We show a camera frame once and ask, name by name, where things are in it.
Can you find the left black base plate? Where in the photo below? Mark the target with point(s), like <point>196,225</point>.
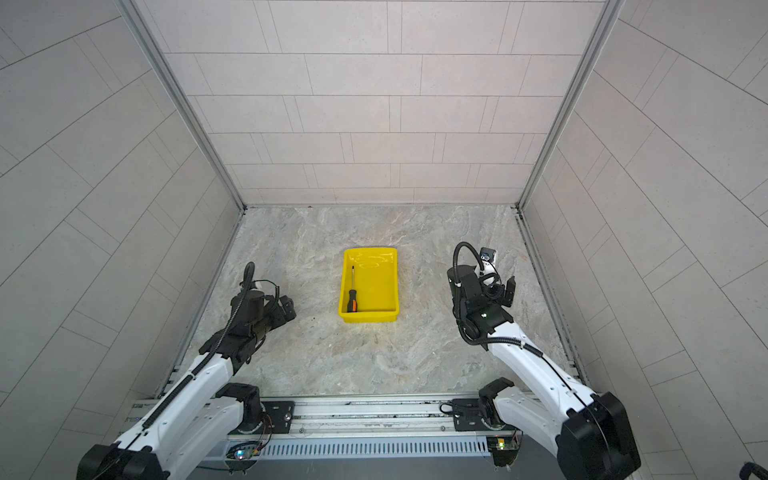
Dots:
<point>269,417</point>

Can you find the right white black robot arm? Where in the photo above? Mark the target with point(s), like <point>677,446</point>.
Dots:
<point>588,433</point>

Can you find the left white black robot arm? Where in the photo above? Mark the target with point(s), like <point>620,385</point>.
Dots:
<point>204,406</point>

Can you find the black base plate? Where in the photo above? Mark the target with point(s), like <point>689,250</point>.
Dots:
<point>269,417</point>
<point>466,415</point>

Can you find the orange black handled screwdriver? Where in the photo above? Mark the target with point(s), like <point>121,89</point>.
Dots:
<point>352,305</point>

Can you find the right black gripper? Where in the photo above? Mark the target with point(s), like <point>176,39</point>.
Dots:
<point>509,292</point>

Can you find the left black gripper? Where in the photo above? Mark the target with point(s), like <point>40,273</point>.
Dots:
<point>280,310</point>

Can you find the left green circuit board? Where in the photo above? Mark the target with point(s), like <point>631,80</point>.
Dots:
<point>244,452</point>

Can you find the right circuit board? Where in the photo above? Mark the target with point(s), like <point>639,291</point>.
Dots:
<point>503,450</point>

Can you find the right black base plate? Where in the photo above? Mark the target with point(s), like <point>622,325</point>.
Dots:
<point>466,415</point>

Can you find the white ventilation grille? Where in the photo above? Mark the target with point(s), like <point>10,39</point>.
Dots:
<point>378,448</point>

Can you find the aluminium mounting rail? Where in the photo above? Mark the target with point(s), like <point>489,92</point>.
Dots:
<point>384,414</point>

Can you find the yellow plastic bin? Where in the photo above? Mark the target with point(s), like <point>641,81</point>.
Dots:
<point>376,282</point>

